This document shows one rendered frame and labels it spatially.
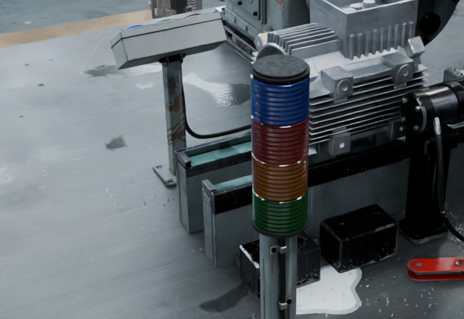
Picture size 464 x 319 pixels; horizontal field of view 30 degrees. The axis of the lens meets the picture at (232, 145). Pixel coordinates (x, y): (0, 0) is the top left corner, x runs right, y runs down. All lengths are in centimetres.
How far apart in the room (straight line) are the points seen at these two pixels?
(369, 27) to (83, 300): 55
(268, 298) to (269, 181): 17
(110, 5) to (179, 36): 329
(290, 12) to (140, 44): 48
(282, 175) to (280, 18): 89
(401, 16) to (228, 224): 39
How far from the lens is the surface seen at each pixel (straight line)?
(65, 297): 125
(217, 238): 124
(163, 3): 394
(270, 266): 98
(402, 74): 124
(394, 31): 127
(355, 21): 122
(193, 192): 131
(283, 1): 174
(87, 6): 467
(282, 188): 90
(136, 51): 134
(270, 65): 87
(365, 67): 124
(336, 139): 122
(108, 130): 166
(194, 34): 138
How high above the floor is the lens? 157
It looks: 29 degrees down
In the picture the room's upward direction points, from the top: 2 degrees counter-clockwise
